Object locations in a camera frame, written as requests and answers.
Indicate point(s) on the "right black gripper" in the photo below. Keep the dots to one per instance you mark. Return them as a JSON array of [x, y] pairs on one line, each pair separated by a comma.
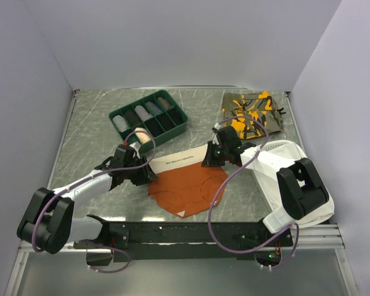
[[209, 160]]

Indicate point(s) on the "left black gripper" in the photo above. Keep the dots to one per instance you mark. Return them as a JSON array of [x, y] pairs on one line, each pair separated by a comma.
[[147, 173]]

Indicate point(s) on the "orange underwear beige waistband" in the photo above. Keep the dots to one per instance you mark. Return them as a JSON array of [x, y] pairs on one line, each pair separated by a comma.
[[184, 187]]

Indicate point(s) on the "green divided organizer tray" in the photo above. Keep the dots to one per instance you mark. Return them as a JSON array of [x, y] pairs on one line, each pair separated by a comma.
[[164, 127]]

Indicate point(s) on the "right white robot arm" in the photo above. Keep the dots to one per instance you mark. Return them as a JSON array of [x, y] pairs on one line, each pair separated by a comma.
[[289, 180]]

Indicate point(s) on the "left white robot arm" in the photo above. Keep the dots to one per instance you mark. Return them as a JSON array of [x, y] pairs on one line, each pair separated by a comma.
[[48, 222]]

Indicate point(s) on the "beige rolled underwear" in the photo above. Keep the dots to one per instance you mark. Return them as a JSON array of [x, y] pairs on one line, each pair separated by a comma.
[[142, 137]]

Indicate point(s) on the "white grey rolled sock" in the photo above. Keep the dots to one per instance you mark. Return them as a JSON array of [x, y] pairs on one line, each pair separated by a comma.
[[142, 113]]

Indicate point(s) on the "dark grey rolled sock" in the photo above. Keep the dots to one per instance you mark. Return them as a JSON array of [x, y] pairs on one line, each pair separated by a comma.
[[132, 118]]

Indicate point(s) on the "grey striped rolled sock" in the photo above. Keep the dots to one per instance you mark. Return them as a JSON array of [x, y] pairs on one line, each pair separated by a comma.
[[120, 123]]

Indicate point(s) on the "blue striped rolled sock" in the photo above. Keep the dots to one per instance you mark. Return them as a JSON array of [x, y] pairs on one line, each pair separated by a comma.
[[153, 109]]

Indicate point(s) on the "brown rolled sock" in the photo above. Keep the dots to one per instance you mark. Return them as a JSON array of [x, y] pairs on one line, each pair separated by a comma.
[[165, 104]]

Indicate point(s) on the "camouflage orange shorts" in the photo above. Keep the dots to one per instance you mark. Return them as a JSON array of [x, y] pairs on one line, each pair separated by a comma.
[[252, 115]]

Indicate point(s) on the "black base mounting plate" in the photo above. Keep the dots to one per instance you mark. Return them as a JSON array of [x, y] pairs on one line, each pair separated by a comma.
[[171, 240]]

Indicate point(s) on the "aluminium rail frame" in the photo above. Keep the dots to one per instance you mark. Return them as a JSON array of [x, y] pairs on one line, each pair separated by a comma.
[[320, 236]]

